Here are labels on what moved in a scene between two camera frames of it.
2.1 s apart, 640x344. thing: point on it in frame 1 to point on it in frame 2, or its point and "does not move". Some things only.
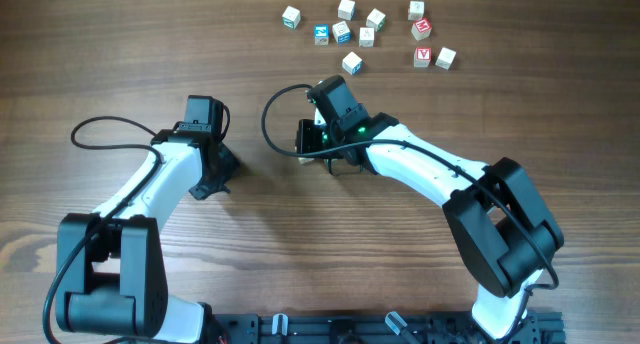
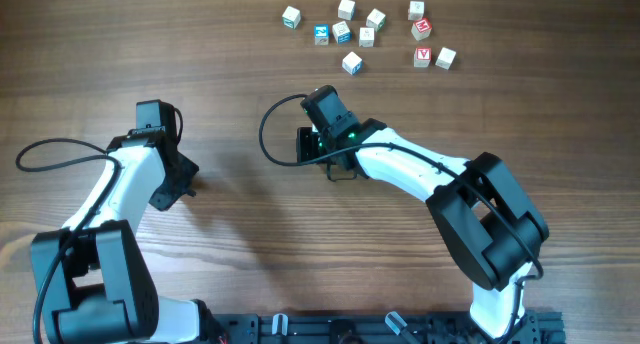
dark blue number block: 342,32 does not move
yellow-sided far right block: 445,58 does not move
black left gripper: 230,165 to 187,171
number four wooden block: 416,10 does not move
